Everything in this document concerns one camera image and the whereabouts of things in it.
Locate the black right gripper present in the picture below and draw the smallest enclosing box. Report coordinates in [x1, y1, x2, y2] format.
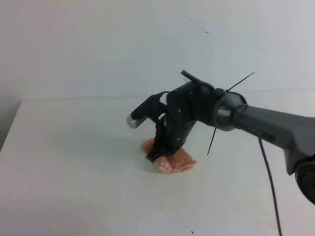
[145, 81, 219, 163]

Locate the red white striped rag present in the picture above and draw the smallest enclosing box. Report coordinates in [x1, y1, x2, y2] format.
[153, 148, 196, 174]

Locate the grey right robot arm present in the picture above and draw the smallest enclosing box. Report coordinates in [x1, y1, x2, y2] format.
[147, 82, 315, 202]

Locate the black zip tie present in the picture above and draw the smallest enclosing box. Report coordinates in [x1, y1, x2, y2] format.
[207, 72, 254, 155]

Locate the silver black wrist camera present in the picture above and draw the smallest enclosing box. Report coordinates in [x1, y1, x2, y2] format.
[126, 91, 168, 129]

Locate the black camera cable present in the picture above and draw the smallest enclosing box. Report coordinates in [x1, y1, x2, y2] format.
[257, 138, 283, 236]

